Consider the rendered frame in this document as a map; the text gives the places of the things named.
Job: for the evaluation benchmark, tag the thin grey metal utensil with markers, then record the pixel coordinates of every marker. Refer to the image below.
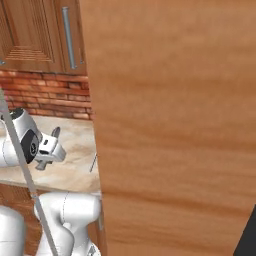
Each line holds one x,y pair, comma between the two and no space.
93,163

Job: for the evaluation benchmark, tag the wooden panelled cupboard door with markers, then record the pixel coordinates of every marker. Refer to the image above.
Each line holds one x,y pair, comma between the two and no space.
26,33

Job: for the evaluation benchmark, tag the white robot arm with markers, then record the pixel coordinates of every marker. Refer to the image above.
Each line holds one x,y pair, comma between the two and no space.
74,207

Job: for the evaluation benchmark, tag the long grey metal bar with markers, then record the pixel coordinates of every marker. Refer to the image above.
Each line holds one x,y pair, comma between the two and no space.
20,156

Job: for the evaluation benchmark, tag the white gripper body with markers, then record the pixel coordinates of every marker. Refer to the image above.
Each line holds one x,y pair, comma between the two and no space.
55,152

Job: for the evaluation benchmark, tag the tall wooden cabinet side panel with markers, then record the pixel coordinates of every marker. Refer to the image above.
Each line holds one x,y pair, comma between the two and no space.
173,126

